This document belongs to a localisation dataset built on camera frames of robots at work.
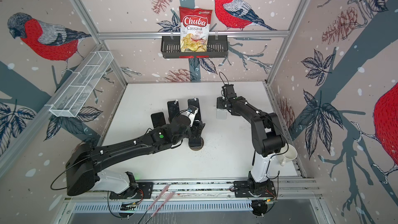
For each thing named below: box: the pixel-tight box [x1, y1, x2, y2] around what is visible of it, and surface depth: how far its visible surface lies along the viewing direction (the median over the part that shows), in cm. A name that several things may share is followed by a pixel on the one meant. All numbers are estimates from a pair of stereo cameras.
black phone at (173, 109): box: [167, 100, 180, 124], surface depth 95 cm
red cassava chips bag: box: [179, 6, 213, 53], surface depth 86 cm
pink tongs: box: [136, 185, 176, 224], surface depth 71 cm
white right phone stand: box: [216, 108, 229, 120], surface depth 103 cm
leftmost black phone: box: [150, 111, 166, 129], surface depth 86 cm
